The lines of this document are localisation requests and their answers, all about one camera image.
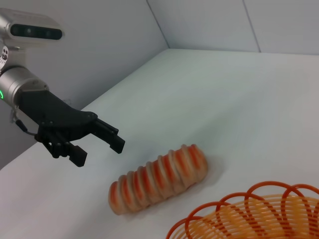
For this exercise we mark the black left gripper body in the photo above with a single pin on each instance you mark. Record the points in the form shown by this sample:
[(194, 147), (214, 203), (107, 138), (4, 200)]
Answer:
[(52, 112)]

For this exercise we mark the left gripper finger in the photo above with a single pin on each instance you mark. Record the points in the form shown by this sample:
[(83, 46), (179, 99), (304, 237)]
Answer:
[(77, 155), (113, 140)]

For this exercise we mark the orange white striped shrimp toy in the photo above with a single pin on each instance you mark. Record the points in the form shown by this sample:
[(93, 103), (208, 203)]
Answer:
[(159, 178)]

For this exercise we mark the orange woven plastic basket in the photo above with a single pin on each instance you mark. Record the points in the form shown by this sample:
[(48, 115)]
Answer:
[(251, 216)]

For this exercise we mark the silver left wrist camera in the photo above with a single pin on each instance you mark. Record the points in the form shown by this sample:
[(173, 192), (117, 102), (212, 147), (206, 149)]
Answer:
[(32, 31)]

